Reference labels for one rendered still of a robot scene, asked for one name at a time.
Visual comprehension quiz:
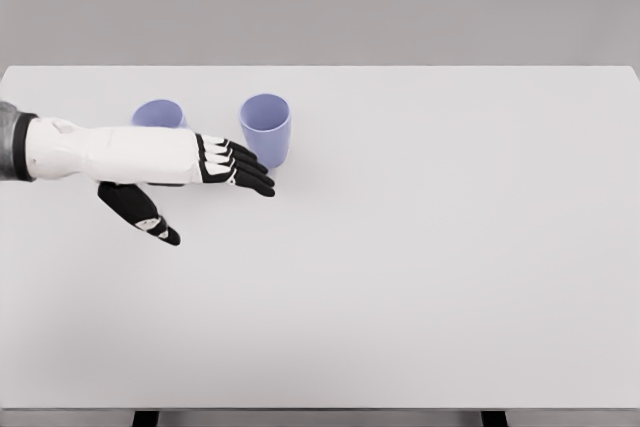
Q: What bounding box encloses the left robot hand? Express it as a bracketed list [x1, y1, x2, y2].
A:
[89, 126, 277, 248]

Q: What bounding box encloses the lavender plastic cup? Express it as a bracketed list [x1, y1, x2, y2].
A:
[131, 99, 188, 131]
[239, 92, 292, 170]

